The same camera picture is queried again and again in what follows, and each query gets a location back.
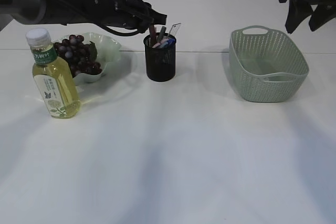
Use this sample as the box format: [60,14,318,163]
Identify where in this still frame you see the clear plastic ruler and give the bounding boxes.
[169,23,181,37]

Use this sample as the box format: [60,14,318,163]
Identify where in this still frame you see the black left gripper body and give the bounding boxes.
[81,0,167,31]

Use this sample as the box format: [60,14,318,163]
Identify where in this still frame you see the yellow tea bottle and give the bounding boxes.
[26,28,80,119]

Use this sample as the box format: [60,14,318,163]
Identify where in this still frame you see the black mesh pen holder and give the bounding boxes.
[143,35,176,82]

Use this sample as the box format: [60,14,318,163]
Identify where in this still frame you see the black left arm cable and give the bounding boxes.
[0,0,155,37]

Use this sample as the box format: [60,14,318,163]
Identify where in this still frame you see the green plastic woven basket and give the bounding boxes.
[229,26,309,103]

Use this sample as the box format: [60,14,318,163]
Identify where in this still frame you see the silver glitter marker pen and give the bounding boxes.
[157,26,166,42]

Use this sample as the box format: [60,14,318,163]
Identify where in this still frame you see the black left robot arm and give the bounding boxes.
[1,0,167,37]

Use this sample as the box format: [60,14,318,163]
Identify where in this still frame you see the green wavy glass plate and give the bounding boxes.
[53,32,121,85]

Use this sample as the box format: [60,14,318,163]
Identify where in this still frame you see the dark purple grape bunch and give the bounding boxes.
[54,34,102,78]

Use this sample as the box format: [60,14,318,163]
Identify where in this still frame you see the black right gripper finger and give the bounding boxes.
[309,5,335,31]
[285,0,313,34]

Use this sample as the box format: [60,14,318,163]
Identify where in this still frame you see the blue safety scissors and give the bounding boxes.
[161,38,176,48]

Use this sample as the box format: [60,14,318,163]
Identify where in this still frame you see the pink safety scissors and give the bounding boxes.
[152,39,169,49]

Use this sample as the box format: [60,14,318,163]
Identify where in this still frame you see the red glitter marker pen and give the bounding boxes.
[149,24,157,47]

